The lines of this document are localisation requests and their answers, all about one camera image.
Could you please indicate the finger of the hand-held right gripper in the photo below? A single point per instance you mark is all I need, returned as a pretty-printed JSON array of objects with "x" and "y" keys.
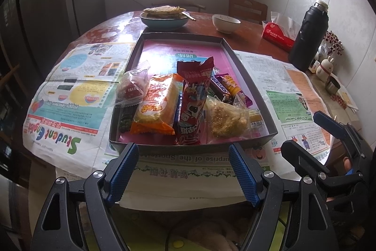
[
  {"x": 296, "y": 154},
  {"x": 326, "y": 121}
]

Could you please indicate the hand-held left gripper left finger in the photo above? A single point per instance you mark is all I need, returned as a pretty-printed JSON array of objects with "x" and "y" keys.
[{"x": 123, "y": 171}]

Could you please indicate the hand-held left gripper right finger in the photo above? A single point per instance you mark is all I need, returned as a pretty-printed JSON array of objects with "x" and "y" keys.
[{"x": 243, "y": 174}]

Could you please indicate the green pea snack packet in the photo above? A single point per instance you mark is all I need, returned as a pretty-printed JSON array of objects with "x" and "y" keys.
[{"x": 124, "y": 123}]

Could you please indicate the clear yellow cake packet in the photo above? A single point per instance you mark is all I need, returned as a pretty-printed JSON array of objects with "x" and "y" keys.
[{"x": 254, "y": 117}]

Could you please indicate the clear crispy snack packet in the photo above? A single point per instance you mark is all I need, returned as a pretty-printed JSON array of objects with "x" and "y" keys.
[{"x": 226, "y": 118}]

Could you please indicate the orange bread packet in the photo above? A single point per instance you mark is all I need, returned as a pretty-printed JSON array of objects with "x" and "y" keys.
[{"x": 154, "y": 107}]

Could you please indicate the clear round pastry packet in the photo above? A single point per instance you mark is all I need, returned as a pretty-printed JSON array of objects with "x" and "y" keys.
[{"x": 133, "y": 87}]

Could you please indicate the blue cookie packet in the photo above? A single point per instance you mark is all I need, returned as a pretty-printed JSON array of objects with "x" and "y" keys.
[{"x": 178, "y": 107}]

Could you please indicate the red cartoon snack packet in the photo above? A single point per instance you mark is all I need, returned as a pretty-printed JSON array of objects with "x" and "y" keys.
[{"x": 191, "y": 104}]

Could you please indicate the purple and orange snack bar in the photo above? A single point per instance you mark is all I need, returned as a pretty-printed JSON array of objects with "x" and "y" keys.
[{"x": 230, "y": 85}]

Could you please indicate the brown chocolate bar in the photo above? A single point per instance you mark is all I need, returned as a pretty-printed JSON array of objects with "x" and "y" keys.
[{"x": 217, "y": 87}]

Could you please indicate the grey box with pink lining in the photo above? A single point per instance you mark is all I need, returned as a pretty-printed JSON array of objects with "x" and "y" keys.
[{"x": 182, "y": 48}]

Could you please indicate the person's right hand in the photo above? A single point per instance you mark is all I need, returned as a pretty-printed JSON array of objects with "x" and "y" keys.
[{"x": 348, "y": 165}]

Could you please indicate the red bead ornament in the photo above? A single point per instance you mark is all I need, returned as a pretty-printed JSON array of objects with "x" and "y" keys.
[{"x": 340, "y": 100}]

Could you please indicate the yellow booklet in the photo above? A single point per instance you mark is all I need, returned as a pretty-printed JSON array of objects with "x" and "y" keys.
[{"x": 349, "y": 99}]

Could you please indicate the metal cup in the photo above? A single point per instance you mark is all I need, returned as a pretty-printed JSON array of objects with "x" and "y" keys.
[{"x": 332, "y": 86}]

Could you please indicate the newspaper with green header strip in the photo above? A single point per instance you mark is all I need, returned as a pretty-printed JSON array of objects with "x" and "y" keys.
[{"x": 191, "y": 171}]

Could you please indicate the newspaper with orange panel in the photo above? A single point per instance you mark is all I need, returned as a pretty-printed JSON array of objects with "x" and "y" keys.
[{"x": 282, "y": 92}]

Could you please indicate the white rabbit figurine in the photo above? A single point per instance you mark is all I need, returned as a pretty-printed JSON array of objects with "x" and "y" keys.
[{"x": 326, "y": 67}]

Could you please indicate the red and white bouquet ornament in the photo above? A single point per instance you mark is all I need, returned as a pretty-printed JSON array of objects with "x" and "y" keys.
[{"x": 333, "y": 40}]

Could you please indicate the black thermos flask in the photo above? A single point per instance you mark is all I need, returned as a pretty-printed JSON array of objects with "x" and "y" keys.
[{"x": 308, "y": 39}]

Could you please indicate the colourful children's newspaper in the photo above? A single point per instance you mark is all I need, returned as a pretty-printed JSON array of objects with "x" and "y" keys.
[{"x": 73, "y": 86}]

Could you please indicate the red tissue pack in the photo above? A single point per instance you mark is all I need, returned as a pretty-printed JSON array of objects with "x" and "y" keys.
[{"x": 274, "y": 35}]

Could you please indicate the white bowl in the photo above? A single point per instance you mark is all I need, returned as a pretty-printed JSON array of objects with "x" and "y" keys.
[{"x": 226, "y": 24}]

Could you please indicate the wooden chair with slatted back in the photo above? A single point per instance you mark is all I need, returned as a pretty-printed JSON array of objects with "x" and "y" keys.
[{"x": 235, "y": 8}]

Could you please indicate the blue bowl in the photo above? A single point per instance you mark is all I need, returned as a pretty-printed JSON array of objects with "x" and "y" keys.
[{"x": 164, "y": 23}]

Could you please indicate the stack of flat pancakes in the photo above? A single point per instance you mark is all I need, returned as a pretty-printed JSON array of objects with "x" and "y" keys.
[{"x": 164, "y": 10}]

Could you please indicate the pair of chopsticks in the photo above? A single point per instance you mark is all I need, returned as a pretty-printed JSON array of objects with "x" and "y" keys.
[{"x": 188, "y": 16}]

